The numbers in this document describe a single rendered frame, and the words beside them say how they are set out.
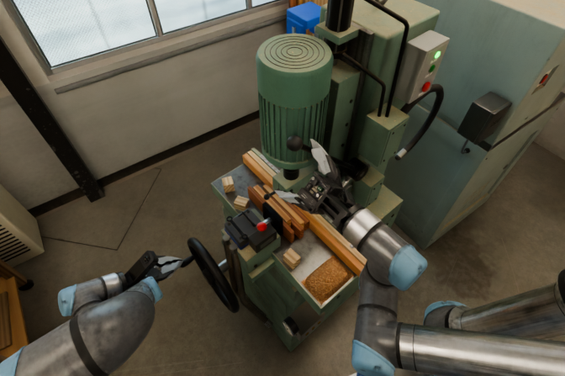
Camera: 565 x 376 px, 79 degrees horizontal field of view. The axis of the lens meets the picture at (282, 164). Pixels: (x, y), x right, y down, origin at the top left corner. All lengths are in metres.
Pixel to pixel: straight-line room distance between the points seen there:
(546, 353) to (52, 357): 0.74
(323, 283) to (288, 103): 0.55
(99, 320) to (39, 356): 0.09
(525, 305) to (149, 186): 2.25
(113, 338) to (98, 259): 1.72
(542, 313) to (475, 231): 1.73
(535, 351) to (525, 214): 2.14
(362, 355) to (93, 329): 0.45
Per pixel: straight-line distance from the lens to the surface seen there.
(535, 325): 0.84
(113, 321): 0.69
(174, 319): 2.08
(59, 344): 0.70
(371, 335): 0.70
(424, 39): 0.97
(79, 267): 2.41
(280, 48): 0.81
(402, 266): 0.65
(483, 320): 0.90
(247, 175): 1.31
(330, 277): 1.07
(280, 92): 0.76
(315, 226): 1.14
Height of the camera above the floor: 1.91
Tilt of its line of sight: 49 degrees down
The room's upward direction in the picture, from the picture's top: straight up
